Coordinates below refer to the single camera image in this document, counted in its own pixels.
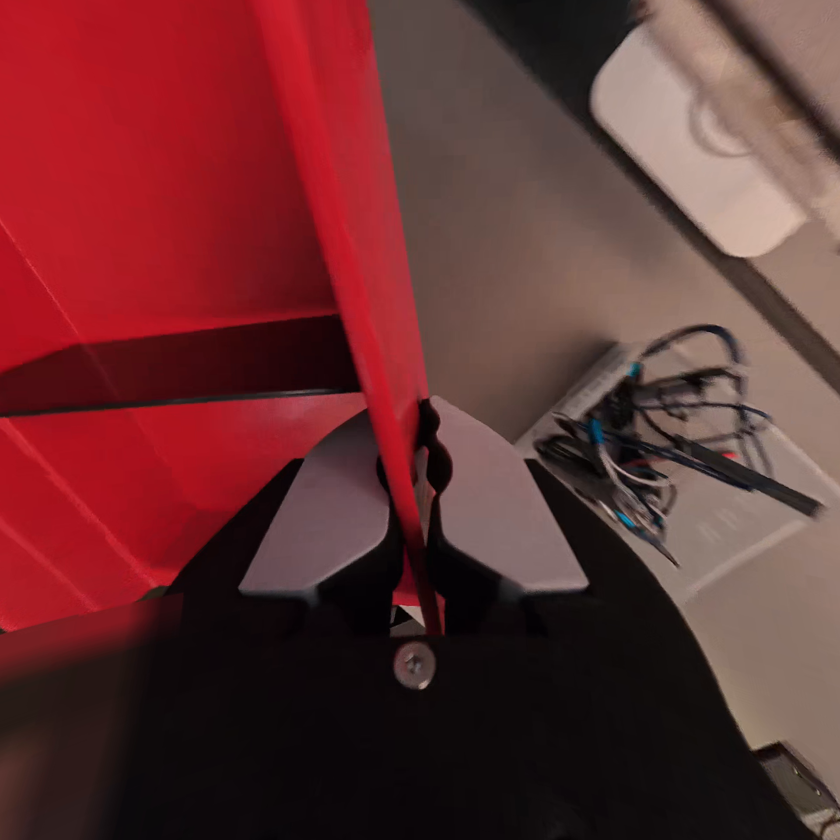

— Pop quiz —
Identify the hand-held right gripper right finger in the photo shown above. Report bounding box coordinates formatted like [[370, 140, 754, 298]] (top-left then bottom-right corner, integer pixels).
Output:
[[419, 395, 588, 635]]

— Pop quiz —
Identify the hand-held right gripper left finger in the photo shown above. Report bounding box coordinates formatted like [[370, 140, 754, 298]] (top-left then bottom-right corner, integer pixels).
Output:
[[239, 407, 401, 634]]

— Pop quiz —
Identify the clear plastic bin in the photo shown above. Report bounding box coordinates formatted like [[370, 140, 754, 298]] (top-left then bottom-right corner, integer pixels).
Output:
[[514, 340, 824, 595]]

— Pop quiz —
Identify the red plastic bin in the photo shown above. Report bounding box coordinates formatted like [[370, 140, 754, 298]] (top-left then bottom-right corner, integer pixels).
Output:
[[0, 0, 448, 639]]

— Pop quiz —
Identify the dark grey box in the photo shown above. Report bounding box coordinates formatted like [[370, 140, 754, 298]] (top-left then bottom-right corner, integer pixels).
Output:
[[753, 740, 840, 840]]

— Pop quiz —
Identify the white monitor stand base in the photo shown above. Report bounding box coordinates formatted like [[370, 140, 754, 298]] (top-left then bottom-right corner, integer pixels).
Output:
[[589, 25, 809, 259]]

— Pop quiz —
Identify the black desk mat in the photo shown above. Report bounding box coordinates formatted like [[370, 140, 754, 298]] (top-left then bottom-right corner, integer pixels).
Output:
[[453, 0, 647, 116]]

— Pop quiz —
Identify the dark blue braided cable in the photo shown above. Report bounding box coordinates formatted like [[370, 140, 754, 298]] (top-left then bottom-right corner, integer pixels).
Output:
[[626, 323, 775, 473]]

